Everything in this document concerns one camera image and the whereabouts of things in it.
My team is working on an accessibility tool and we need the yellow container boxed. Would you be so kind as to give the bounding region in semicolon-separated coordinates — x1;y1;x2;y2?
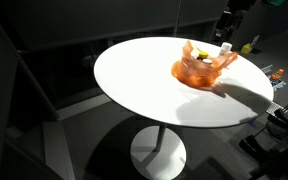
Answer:
240;43;253;55

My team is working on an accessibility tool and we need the orange plastic bag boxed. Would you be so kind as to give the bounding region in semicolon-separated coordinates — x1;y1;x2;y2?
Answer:
171;39;239;89

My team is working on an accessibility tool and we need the perforated metal plate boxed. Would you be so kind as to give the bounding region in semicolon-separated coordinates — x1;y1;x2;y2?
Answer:
265;101;285;116

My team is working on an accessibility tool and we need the blue and white packet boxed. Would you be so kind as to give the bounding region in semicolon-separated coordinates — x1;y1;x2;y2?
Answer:
272;79;287;93

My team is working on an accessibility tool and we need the yellow and black bottle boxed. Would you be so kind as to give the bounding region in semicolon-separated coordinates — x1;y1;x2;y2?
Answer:
197;50;209;61

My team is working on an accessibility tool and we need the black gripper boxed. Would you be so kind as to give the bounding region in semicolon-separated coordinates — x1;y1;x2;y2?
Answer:
217;6;243;39

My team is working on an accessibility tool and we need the black tripod stand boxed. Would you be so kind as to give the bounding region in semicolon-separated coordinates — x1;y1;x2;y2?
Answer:
238;94;288;180

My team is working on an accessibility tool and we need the white card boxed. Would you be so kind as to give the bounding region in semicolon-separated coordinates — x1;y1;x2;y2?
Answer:
250;34;261;48

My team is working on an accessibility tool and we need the white round table base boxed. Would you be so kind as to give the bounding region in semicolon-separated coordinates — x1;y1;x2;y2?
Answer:
130;125;187;180

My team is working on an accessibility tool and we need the orange-capped bottle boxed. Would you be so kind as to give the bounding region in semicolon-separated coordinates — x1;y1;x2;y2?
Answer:
269;68;285;82

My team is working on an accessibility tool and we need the white table pole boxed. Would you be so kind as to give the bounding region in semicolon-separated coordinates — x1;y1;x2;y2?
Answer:
155;123;168;152

